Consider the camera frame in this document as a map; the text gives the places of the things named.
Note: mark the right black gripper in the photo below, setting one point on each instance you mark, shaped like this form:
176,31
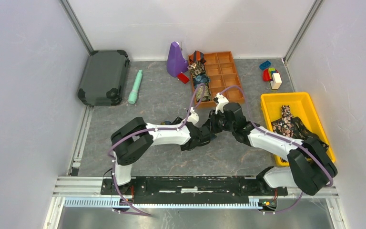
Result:
213,117

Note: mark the navy yellow floral tie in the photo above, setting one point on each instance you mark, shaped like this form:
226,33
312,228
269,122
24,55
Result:
176,121

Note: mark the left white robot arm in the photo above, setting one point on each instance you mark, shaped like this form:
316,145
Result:
132,140

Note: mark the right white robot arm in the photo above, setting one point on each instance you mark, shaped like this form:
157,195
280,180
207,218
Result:
310,169

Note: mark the olive gold rolled tie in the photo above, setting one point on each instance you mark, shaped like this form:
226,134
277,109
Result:
203,94

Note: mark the orange wooden compartment tray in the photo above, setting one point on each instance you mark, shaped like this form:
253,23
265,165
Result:
220,68

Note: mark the blue patterned rolled tie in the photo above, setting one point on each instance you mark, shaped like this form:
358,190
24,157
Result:
201,78

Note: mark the pink floral dark tie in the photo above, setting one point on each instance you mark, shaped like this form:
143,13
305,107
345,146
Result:
284,126

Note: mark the colourful toy block stack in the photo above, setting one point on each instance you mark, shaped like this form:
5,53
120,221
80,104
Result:
268,74

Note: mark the white toy block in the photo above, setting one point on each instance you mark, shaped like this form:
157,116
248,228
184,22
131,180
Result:
276,81

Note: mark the brown floral rolled tie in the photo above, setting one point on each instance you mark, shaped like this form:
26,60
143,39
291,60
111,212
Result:
196,68

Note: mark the red block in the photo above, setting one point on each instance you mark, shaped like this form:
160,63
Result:
184,79

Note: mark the blue toy brick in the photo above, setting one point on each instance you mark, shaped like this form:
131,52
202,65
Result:
265,65

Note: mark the black gold floral tie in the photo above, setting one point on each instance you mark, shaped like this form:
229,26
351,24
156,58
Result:
300,131

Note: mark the yellow plastic bin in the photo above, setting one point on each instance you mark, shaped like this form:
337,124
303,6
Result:
301,106

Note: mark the orange navy striped rolled tie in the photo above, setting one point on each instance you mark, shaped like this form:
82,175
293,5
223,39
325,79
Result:
197,56

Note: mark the purple metronome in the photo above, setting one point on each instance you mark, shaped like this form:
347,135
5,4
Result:
176,63

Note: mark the mint green flashlight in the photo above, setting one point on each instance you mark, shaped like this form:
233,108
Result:
133,96

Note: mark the dark green hard case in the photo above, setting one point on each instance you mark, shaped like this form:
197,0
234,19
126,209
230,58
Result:
103,78

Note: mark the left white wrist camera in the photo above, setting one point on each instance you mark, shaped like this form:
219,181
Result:
193,116

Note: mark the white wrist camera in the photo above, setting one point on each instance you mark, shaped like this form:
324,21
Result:
220,101
193,116

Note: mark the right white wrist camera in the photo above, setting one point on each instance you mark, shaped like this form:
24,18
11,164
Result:
220,101

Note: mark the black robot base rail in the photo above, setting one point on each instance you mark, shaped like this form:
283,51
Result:
198,190

